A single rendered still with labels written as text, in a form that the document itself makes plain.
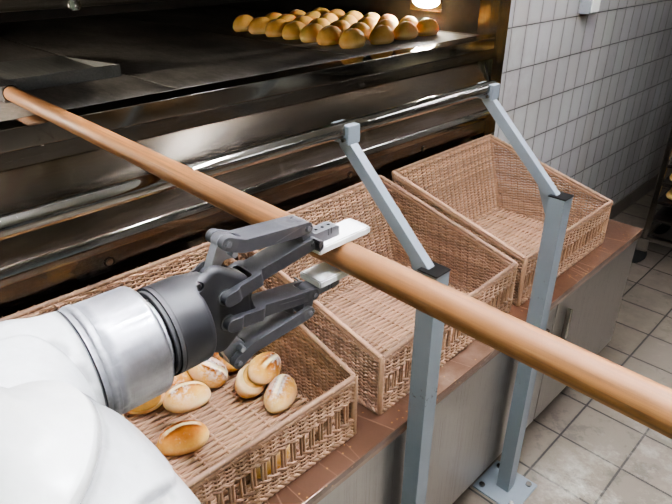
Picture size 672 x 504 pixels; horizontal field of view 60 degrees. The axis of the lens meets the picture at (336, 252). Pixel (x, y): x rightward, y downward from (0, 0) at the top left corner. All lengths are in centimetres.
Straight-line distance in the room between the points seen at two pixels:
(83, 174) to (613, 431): 182
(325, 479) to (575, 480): 108
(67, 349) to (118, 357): 3
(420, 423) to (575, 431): 106
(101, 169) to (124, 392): 86
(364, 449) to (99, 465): 97
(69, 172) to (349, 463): 77
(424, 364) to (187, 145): 69
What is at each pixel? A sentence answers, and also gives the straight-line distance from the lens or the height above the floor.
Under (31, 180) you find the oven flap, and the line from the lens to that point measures 122.
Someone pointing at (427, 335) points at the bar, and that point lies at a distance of 110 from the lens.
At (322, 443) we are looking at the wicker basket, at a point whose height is 62.
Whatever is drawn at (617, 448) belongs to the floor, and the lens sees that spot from 222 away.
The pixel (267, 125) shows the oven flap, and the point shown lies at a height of 107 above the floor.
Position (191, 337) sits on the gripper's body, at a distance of 46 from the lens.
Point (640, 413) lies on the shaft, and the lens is 45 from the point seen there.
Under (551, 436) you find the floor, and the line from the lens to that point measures 218.
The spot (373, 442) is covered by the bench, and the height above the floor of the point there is 58.
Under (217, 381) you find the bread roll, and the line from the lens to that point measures 132.
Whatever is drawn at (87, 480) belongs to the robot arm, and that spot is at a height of 127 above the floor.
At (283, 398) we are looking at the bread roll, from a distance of 125.
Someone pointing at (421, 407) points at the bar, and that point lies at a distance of 120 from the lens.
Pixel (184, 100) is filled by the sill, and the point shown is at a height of 117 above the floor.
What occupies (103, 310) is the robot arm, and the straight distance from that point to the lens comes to 45.
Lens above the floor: 146
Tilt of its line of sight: 28 degrees down
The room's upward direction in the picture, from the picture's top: straight up
